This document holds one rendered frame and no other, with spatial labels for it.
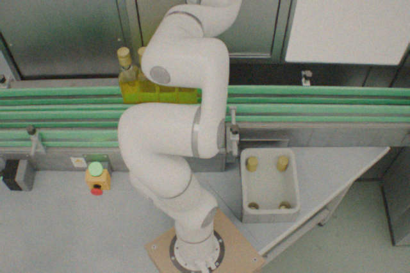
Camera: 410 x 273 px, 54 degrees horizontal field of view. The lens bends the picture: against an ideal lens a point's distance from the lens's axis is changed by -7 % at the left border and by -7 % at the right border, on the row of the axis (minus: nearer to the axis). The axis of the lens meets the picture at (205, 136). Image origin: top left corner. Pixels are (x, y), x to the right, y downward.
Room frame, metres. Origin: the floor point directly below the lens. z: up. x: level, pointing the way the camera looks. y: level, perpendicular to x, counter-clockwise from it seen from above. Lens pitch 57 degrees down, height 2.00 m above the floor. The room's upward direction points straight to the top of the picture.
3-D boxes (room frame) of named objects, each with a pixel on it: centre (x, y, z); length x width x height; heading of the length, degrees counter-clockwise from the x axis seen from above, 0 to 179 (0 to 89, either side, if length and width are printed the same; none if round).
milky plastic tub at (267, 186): (0.60, -0.20, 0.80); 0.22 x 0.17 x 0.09; 0
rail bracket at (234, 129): (0.70, -0.08, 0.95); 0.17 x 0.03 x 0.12; 0
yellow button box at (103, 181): (0.63, 0.35, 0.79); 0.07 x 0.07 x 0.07; 0
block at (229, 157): (0.72, -0.08, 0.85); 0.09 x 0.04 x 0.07; 0
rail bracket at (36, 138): (0.65, 0.52, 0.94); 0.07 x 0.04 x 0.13; 0
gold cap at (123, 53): (0.82, 0.23, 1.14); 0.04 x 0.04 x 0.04
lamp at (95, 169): (0.63, 0.35, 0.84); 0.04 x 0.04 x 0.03
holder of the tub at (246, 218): (0.63, -0.20, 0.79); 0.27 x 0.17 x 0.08; 0
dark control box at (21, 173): (0.63, 0.63, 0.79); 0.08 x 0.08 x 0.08; 0
